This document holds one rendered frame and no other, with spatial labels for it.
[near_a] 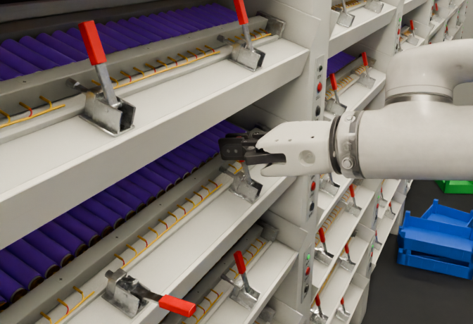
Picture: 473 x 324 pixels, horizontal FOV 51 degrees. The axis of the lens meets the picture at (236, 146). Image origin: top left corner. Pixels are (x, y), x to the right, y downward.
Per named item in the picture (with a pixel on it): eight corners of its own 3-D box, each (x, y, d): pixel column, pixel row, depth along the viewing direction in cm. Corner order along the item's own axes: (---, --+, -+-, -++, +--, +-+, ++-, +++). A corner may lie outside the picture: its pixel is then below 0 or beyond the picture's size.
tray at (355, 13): (390, 22, 138) (412, -27, 132) (319, 64, 89) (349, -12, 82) (325, -4, 144) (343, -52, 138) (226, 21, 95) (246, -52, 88)
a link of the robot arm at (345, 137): (360, 191, 58) (335, 190, 59) (376, 164, 65) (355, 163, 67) (352, 122, 56) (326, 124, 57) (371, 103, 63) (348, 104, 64)
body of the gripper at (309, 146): (341, 188, 59) (257, 186, 64) (362, 158, 67) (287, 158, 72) (333, 128, 56) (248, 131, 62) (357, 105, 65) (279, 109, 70)
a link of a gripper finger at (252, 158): (254, 171, 60) (239, 160, 65) (310, 155, 62) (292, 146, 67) (253, 162, 60) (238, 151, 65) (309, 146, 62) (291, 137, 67)
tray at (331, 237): (369, 203, 160) (387, 168, 153) (303, 317, 110) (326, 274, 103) (314, 173, 166) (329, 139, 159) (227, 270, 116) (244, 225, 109)
